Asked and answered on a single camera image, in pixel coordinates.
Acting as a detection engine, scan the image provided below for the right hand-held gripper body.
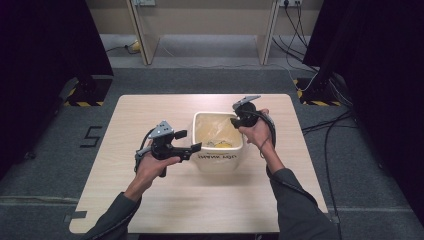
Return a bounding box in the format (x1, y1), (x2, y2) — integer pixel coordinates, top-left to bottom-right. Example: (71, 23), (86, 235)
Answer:
(232, 95), (262, 129)

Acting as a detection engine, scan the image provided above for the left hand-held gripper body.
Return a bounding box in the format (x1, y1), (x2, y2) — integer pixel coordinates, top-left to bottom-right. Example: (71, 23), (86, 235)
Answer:
(134, 120), (184, 178)

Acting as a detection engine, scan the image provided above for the cream bin ring frame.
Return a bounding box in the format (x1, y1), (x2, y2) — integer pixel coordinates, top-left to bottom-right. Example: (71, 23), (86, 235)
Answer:
(191, 111), (246, 154)

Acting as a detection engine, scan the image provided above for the cream plastic bin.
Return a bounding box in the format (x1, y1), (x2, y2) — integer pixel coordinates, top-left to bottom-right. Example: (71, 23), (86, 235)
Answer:
(191, 111), (246, 174)

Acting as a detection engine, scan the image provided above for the person's right hand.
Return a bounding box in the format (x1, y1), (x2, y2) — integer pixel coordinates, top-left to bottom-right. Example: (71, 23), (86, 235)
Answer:
(238, 108), (279, 161)

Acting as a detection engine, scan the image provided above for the person's left hand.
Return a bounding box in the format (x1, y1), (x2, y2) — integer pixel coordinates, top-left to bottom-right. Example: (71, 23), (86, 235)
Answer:
(131, 154), (181, 193)

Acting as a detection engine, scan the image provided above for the black striped stand base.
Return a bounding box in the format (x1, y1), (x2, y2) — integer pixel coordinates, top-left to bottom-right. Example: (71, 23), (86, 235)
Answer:
(63, 73), (114, 108)
(293, 71), (344, 107)

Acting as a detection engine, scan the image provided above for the yellow plug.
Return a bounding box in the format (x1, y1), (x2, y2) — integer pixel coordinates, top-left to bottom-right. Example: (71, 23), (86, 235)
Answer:
(125, 39), (141, 54)

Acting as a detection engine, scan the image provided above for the black tape strip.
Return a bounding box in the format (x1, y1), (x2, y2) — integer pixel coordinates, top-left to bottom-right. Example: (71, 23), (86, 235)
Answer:
(63, 210), (88, 223)

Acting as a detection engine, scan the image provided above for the black curtain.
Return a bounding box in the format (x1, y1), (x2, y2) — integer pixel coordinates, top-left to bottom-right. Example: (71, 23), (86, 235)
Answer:
(0, 0), (114, 174)
(301, 0), (424, 228)

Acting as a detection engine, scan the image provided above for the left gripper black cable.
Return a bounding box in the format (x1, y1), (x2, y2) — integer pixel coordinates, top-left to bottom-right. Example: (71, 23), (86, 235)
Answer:
(83, 127), (156, 240)

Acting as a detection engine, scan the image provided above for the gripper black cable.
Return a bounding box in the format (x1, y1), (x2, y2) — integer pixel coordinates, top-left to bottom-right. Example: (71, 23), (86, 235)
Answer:
(248, 109), (321, 208)
(83, 127), (156, 240)

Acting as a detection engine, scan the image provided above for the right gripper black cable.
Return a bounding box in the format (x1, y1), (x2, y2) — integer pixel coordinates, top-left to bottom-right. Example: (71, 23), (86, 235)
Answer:
(248, 109), (321, 208)

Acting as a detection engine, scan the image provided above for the white floor cable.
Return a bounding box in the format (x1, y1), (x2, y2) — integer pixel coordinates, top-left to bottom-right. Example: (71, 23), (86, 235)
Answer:
(266, 63), (321, 93)

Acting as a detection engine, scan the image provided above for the black power cable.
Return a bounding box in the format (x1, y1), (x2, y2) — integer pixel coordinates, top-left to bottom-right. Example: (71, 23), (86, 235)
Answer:
(283, 1), (309, 48)
(271, 34), (321, 73)

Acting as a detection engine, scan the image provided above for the long black floor cable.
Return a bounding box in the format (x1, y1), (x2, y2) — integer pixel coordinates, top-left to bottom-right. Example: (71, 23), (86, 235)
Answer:
(323, 114), (354, 240)

